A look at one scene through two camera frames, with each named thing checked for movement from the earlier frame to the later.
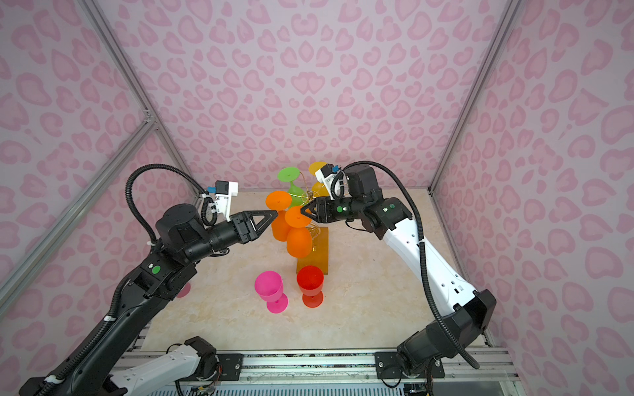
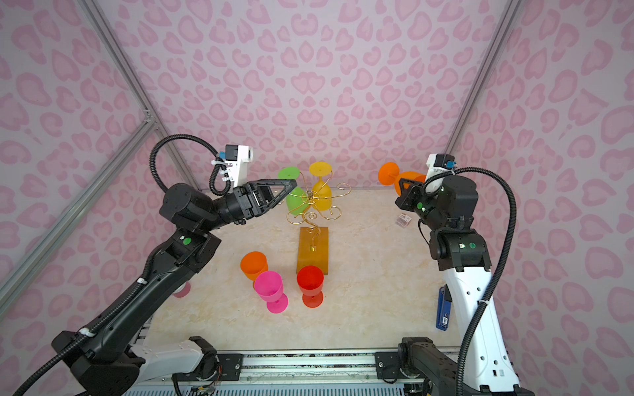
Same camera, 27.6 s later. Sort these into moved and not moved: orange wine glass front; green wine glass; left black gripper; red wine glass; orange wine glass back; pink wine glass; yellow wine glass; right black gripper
Moved: left black gripper; orange wine glass front; orange wine glass back; right black gripper
Not moved: green wine glass; red wine glass; yellow wine glass; pink wine glass
